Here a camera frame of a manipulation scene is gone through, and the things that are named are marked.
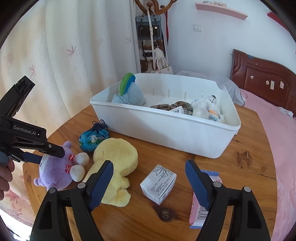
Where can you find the white floral curtain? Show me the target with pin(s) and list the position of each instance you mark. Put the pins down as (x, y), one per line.
(57, 58)

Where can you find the yellow plush doll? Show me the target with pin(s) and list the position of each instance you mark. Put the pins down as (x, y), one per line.
(115, 153)

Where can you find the small white cloth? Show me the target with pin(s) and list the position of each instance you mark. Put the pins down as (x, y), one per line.
(286, 112)

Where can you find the white plush bear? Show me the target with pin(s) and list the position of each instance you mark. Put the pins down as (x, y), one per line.
(203, 109)

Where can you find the person's left hand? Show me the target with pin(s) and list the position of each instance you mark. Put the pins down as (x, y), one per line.
(5, 176)

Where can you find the white handbag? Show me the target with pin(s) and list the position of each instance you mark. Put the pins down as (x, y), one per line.
(165, 69)

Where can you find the blue rainbow pony plush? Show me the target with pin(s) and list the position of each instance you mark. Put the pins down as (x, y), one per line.
(134, 95)

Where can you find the plush bear bag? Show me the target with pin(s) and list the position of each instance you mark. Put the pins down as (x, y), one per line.
(158, 53)

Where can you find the pink bed sheet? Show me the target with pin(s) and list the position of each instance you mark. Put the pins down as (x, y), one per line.
(284, 150)

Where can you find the wooden coat rack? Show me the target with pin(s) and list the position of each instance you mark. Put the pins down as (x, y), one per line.
(159, 7)

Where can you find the purple plush toy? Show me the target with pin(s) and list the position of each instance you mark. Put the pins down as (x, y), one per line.
(53, 173)

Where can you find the brown wooden headboard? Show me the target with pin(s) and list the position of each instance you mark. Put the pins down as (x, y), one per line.
(259, 76)

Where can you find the blue handbag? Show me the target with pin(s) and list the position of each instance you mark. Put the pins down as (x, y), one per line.
(148, 22)

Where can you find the plaid fabric bow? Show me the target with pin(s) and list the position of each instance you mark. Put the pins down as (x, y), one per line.
(161, 106)

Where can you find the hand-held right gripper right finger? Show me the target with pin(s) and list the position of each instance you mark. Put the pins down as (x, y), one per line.
(198, 185)

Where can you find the red wall shelf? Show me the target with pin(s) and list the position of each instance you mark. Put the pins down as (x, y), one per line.
(279, 20)

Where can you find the white plastic storage bin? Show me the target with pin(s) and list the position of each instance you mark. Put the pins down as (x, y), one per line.
(161, 134)

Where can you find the white light switch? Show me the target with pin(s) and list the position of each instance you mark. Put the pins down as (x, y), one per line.
(198, 27)

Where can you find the round wooden table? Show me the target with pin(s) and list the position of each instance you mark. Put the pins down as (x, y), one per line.
(231, 166)

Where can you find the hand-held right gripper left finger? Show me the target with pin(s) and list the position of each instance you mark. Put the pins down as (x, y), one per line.
(101, 183)

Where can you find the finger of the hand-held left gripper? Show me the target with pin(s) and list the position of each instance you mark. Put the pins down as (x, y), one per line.
(53, 150)
(32, 159)

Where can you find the long pink wall shelf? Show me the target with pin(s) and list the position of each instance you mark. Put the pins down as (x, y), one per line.
(222, 9)

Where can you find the pink snack packet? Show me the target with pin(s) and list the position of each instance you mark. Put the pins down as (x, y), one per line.
(196, 215)

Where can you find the small white box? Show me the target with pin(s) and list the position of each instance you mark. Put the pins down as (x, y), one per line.
(157, 187)

